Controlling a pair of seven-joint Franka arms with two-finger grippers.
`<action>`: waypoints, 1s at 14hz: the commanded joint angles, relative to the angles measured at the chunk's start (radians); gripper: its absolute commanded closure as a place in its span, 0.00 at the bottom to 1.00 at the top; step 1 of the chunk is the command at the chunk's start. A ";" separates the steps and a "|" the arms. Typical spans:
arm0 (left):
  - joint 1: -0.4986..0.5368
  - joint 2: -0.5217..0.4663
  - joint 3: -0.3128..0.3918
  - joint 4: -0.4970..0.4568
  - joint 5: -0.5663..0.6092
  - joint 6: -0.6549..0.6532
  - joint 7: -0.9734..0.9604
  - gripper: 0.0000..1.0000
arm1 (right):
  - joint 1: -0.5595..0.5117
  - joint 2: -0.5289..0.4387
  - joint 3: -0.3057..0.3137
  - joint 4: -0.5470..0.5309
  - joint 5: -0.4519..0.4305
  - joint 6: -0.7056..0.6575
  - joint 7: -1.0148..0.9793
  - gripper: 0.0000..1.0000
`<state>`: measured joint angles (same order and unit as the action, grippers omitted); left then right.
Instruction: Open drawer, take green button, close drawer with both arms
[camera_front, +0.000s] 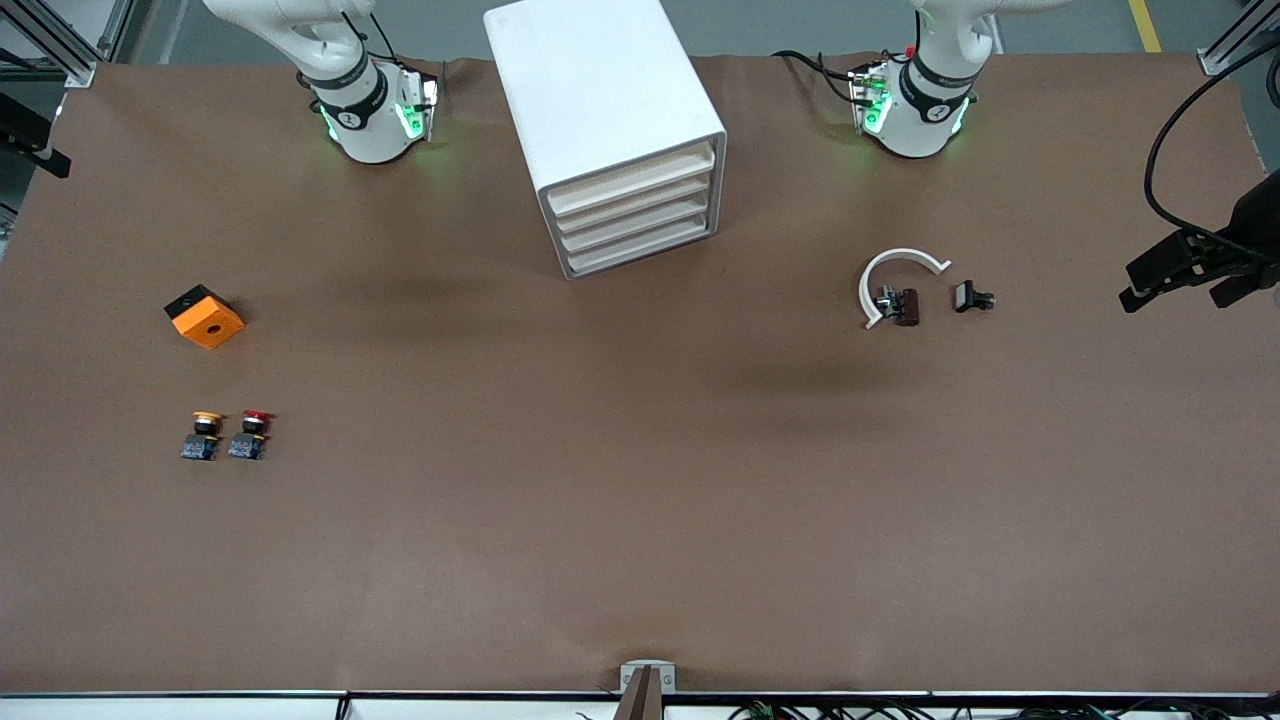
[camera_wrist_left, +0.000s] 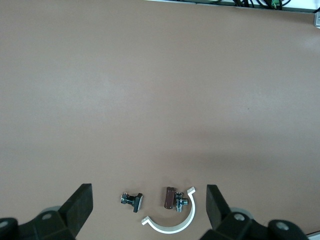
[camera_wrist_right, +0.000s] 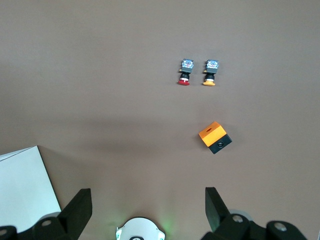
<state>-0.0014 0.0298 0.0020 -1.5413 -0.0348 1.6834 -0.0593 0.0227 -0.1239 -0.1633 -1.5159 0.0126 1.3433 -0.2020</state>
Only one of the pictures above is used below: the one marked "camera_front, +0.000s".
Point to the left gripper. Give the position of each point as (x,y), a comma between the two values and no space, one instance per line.
(1256,218)

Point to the white plastic drawer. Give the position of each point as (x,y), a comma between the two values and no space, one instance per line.
(640,245)
(630,202)
(635,222)
(630,180)

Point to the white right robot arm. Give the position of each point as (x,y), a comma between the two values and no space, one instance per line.
(370,130)

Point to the yellow push button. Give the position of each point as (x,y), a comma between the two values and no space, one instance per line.
(203,440)

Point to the red push button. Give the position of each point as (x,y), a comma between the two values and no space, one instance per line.
(248,440)

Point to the white drawer cabinet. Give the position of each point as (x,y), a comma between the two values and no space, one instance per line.
(600,90)

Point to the small black clip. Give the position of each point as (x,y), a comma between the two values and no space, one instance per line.
(966,296)

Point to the orange box with hole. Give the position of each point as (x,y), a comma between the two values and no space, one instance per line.
(208,325)

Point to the dark brown connector block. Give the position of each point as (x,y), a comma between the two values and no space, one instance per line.
(908,307)

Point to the brown table mat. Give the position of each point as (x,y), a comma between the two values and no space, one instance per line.
(640,500)

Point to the aluminium frame profile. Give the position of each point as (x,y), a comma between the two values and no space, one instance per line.
(1235,45)
(50,40)

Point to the white table edge rail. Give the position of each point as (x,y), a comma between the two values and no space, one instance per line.
(200,705)

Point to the grey metal bracket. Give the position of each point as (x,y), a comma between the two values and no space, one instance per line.
(648,667)

